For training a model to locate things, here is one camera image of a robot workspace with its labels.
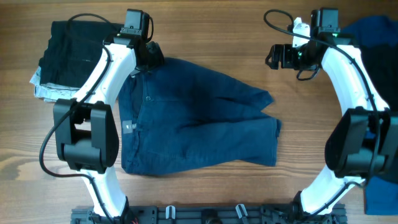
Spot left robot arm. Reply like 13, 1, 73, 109
39, 9, 164, 223

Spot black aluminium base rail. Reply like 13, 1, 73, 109
70, 204, 348, 224

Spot black cable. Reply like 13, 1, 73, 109
263, 9, 383, 218
39, 12, 155, 224

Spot folded black garment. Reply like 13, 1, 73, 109
39, 21, 122, 88

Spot right black cable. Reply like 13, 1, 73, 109
263, 9, 383, 218

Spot left black cable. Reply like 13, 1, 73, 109
39, 12, 155, 224

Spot navy blue shorts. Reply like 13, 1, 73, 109
118, 58, 282, 175

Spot folded light grey garment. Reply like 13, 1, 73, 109
30, 67, 79, 102

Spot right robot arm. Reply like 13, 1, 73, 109
266, 7, 397, 223

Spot blue t-shirt pile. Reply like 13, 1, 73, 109
340, 15, 398, 216

